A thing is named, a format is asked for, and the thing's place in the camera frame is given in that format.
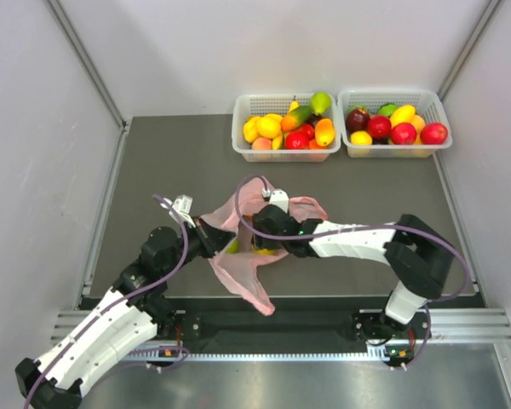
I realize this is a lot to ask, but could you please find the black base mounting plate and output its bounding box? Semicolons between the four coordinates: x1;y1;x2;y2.
167;297;409;349

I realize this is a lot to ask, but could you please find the yellow mango right basket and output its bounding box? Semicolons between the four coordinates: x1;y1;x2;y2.
389;105;416;128

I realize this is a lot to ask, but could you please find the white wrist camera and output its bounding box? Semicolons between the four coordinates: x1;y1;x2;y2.
262;187;290;213
169;194;195;228

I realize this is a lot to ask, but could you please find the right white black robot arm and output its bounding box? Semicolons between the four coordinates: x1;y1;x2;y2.
252;204;454;344

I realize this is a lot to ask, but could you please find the yellow mango from bag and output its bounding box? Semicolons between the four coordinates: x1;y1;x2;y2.
251;245;281;256

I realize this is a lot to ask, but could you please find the green lime in bag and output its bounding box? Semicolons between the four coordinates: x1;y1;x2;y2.
227;239;239;254

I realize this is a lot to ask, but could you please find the red apple front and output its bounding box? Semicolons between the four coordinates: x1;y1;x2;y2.
390;123;417;145

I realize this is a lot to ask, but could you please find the green pear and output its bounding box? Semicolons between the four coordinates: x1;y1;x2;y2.
309;91;332;116

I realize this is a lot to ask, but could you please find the dark red apple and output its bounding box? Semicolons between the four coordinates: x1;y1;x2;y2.
345;107;370;133

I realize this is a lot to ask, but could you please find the red apple middle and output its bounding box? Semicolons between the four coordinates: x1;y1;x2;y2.
367;115;392;140

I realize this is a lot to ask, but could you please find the red apple left basket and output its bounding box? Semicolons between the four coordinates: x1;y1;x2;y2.
284;130;310;150

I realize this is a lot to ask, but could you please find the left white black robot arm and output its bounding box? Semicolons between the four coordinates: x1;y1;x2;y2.
14;218;235;408

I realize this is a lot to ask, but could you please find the yellow lemon basket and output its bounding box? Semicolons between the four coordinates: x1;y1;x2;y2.
255;117;282;139
350;130;373;146

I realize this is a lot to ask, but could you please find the green orange mango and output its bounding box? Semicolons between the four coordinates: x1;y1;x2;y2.
280;106;312;132

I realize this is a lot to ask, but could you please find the yellow lemon right basket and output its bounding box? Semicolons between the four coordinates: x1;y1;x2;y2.
350;130;373;146

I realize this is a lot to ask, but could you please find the grey slotted cable duct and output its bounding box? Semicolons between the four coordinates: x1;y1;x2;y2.
123;343;410;362

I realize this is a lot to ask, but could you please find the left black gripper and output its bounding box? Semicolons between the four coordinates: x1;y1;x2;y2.
163;216;236;278

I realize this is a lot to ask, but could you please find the white plastic basket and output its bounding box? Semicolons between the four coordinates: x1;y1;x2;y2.
232;91;346;162
337;89;452;158

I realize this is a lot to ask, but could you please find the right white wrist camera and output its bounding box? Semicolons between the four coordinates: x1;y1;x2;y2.
262;187;290;213

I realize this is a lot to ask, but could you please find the right white plastic basket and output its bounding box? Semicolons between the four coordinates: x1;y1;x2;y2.
337;89;452;158

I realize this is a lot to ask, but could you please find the left white plastic basket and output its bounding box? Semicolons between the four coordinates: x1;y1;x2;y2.
232;91;346;162

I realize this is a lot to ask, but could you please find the pink plastic bag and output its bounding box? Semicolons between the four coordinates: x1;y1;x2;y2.
199;177;329;317

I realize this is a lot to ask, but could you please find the yellow lemon left basket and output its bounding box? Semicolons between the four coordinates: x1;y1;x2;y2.
255;117;282;139

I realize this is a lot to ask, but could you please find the red apple far right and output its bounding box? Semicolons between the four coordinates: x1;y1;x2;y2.
420;123;448;145

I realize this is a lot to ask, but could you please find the peach fruit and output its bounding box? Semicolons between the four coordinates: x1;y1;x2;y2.
251;137;273;151

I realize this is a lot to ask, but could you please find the orange yellow mango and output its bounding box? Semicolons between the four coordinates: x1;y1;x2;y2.
315;118;336;147

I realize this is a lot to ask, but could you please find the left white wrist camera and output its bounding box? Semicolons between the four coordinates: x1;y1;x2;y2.
169;194;195;228

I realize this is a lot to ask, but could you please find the yellow lemon far left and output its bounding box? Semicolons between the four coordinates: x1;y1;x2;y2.
243;117;260;144

